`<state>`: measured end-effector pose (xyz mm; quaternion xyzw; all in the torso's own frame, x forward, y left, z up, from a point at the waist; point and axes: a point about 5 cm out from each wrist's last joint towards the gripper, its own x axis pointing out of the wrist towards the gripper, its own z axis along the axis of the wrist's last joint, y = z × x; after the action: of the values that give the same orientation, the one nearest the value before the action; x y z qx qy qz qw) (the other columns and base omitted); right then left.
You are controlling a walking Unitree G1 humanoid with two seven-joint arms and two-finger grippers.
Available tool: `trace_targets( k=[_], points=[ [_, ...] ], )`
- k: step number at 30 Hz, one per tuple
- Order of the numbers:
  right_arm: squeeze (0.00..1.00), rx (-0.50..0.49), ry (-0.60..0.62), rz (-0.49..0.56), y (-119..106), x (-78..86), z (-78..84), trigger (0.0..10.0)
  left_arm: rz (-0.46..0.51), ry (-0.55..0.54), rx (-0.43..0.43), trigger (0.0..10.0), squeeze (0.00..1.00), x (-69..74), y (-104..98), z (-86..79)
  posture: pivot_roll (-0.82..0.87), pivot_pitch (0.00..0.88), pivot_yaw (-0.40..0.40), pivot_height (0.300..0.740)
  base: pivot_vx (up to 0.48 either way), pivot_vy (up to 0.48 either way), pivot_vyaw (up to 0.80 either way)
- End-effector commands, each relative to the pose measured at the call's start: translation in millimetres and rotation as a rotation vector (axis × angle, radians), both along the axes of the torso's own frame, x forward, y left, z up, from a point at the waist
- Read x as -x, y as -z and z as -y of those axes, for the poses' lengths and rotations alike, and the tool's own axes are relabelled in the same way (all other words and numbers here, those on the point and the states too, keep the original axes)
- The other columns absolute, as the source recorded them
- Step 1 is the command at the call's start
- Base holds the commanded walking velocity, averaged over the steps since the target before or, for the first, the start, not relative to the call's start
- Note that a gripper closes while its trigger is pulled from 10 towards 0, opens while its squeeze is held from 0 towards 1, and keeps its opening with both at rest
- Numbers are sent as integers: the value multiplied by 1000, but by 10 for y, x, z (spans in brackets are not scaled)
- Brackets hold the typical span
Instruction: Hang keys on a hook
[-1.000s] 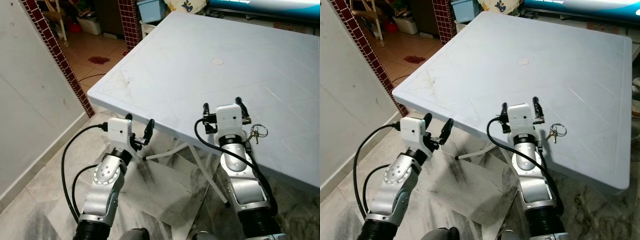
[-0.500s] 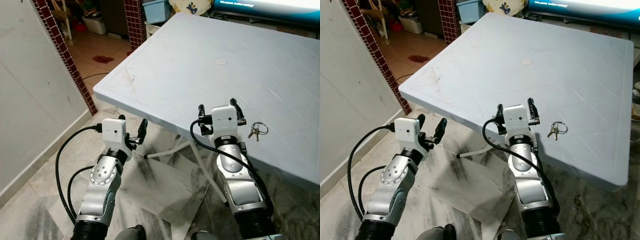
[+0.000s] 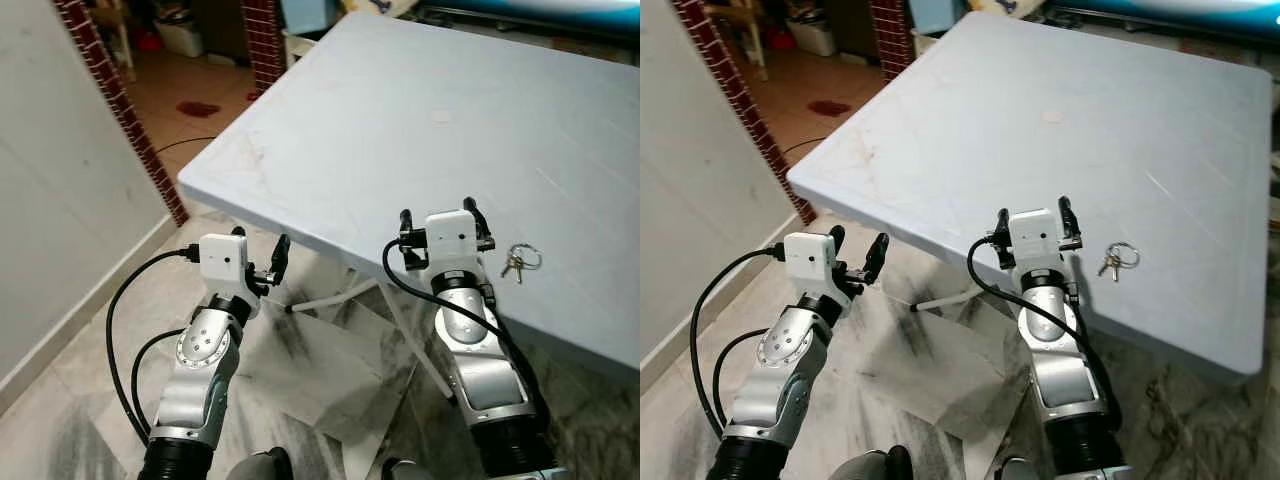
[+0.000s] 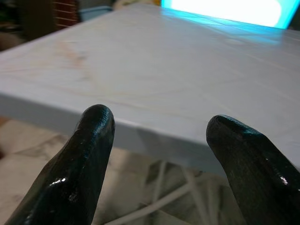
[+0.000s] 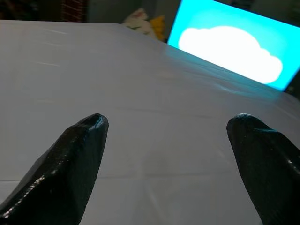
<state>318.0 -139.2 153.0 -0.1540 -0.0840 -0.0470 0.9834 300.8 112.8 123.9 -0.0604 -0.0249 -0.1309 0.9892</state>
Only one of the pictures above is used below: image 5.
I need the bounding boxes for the yellow pillow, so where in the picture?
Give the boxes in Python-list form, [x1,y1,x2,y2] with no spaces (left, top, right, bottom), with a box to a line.
[150,15,166,42]

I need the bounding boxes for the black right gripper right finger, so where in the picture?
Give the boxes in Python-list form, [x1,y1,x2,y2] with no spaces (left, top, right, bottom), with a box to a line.
[226,113,300,225]

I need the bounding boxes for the cyan screen with white cloud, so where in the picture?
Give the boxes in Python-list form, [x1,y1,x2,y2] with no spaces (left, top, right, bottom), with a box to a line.
[166,0,300,92]

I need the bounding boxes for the white table cover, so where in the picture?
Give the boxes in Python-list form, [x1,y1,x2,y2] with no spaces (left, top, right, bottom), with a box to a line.
[0,20,300,225]

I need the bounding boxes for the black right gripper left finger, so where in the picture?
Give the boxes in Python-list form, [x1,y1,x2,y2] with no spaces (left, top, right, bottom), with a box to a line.
[0,113,109,225]

